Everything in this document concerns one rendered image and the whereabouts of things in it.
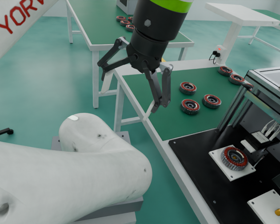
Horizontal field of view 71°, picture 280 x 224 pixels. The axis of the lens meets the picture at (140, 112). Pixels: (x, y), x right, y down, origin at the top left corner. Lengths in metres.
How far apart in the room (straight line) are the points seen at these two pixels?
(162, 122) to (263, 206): 0.56
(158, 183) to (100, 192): 1.42
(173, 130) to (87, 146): 0.62
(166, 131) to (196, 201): 0.36
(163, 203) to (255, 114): 0.93
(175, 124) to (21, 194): 0.95
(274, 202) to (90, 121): 0.77
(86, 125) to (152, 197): 1.20
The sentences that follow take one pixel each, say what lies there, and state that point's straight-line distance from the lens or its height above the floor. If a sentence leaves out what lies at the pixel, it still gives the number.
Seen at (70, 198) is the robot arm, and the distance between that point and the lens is 0.25.
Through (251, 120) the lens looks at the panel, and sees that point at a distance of 1.21.
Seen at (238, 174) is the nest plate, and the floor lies 0.78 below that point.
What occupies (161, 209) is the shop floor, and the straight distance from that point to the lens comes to 1.63.
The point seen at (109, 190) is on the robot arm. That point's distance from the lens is 0.34.
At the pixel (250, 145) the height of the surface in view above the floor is 0.88.
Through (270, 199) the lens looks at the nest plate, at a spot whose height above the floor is 0.78.
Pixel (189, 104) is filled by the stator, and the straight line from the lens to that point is 1.21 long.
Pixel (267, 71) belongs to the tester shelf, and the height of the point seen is 1.12.
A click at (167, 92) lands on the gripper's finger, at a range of 0.45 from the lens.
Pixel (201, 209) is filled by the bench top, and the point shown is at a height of 0.75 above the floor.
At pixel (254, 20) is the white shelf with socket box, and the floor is 1.20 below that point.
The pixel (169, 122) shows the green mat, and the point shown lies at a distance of 1.08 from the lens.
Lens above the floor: 1.47
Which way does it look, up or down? 41 degrees down
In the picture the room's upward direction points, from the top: 11 degrees clockwise
